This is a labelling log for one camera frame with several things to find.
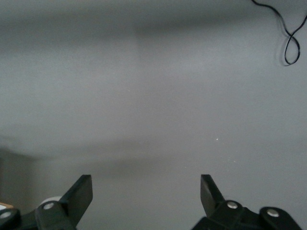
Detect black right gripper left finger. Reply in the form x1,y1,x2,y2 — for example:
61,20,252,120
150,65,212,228
35,174,94,230

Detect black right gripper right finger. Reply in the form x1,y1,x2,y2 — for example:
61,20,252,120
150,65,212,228
191,174,250,230

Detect thin black loose cable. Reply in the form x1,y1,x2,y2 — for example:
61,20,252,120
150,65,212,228
251,0,307,67

